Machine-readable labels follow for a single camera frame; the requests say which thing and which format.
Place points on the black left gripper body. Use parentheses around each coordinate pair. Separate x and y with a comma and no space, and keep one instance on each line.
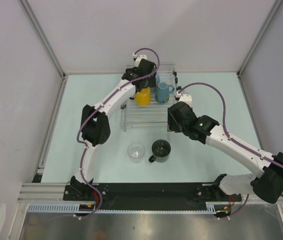
(150,81)

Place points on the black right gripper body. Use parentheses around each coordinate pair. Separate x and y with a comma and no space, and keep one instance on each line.
(172,125)

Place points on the yellow ceramic mug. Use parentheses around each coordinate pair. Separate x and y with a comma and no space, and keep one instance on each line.
(143,97)

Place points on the grey ceramic mug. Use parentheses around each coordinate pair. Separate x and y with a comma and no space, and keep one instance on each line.
(161,150)

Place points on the clear octagonal glass cup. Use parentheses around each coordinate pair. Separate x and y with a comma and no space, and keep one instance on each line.
(136,151)

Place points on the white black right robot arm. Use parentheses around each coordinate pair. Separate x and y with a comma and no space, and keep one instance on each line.
(266,169)

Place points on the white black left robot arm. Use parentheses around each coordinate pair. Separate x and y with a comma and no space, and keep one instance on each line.
(95,127)

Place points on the light blue plain cup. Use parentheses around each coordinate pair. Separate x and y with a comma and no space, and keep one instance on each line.
(157,79)

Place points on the blue ribbed flower mug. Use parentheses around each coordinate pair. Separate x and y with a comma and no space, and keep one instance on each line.
(163,91)

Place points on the metal wire dish rack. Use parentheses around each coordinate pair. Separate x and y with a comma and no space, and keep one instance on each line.
(155,114)

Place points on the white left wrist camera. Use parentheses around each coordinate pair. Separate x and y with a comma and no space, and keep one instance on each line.
(137,58)

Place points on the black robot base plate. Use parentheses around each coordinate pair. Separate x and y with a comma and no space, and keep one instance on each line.
(180,196)

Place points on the aluminium frame post left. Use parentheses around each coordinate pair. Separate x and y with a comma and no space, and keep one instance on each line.
(27,9)

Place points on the aluminium frame post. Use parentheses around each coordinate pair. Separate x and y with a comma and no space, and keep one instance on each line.
(27,9)
(274,10)

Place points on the aluminium frame post right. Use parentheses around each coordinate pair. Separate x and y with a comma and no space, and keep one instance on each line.
(274,10)

